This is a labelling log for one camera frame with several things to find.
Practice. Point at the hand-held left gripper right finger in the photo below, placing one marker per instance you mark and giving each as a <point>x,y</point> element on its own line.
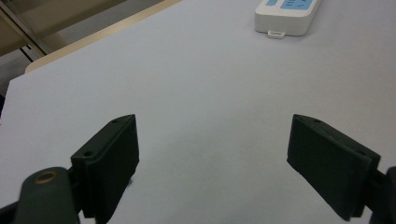
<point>327,165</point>

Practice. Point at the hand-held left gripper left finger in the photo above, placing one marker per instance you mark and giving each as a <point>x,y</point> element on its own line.
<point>107,165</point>

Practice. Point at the white power strip blue label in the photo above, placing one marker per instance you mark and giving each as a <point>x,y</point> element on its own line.
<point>285,15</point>

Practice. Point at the metal stand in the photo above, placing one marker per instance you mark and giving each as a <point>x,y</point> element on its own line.
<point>23,32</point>

